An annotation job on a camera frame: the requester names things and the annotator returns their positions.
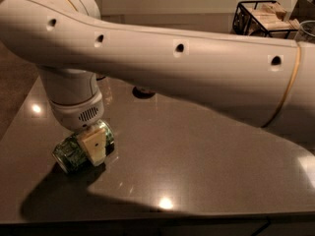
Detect orange soda can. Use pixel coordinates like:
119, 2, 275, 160
133, 87, 155, 94

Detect napkins in basket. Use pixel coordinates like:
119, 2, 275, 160
249, 2, 300, 30

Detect green soda can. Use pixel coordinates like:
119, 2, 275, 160
52, 120, 114, 174

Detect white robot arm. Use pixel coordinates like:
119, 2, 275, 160
0, 0, 315, 150

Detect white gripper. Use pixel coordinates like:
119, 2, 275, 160
50, 91, 106, 166

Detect black wire basket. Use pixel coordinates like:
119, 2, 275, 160
232, 0, 298, 38

